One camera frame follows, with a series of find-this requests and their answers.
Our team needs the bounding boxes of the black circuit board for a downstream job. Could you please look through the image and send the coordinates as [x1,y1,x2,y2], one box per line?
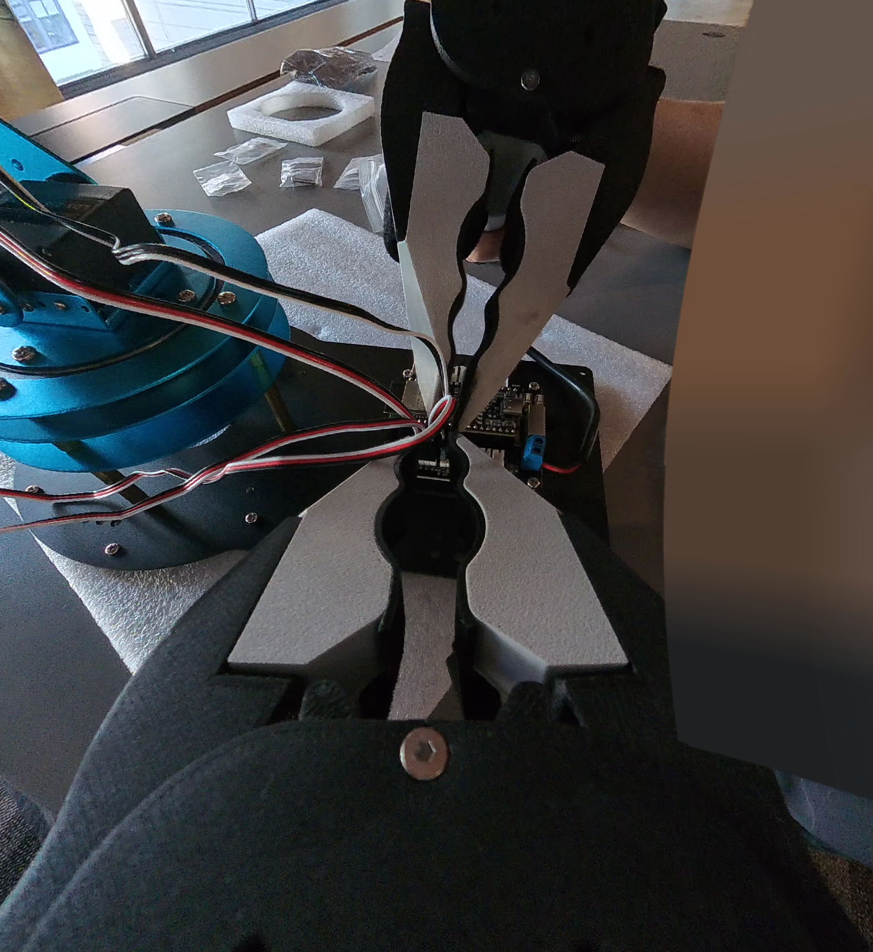
[395,364,551,478]

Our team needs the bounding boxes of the white foam sheet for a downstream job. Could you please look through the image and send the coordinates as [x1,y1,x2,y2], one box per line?
[0,208,676,674]

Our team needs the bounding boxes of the person's right forearm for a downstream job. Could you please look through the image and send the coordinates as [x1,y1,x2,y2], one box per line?
[621,99,728,246]

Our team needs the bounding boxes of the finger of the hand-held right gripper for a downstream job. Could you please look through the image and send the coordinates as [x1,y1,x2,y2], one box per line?
[398,112,493,409]
[459,151,606,434]

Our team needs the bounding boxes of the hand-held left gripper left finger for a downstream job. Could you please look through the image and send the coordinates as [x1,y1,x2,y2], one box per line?
[227,448,418,672]

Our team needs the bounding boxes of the person's blue jeans leg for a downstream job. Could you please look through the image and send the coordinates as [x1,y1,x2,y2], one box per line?
[775,770,873,882]

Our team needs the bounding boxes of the dark crumpled plastic bag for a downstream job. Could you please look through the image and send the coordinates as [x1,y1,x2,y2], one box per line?
[280,46,378,96]

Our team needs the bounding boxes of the grey desk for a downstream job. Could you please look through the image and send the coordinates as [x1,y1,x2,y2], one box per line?
[0,18,728,819]

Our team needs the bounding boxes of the window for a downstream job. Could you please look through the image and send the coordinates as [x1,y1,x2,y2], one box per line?
[5,0,408,98]

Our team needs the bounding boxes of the person's right hand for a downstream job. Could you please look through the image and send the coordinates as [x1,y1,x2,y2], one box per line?
[466,212,513,263]

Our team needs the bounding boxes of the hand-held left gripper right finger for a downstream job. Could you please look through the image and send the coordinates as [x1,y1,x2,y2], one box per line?
[451,436,629,684]

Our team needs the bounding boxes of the striped servo cable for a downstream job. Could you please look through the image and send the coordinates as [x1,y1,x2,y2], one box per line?
[0,394,458,501]
[0,204,445,432]
[0,427,437,540]
[113,241,456,388]

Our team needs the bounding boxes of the red and black power cable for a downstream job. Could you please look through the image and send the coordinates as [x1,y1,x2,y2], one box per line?
[529,348,601,477]

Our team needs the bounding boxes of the white foam block round hole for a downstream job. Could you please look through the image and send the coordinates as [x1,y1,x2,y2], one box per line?
[227,80,375,147]

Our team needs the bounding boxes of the clear zip bag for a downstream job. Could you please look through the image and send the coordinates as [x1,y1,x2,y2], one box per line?
[361,158,408,233]

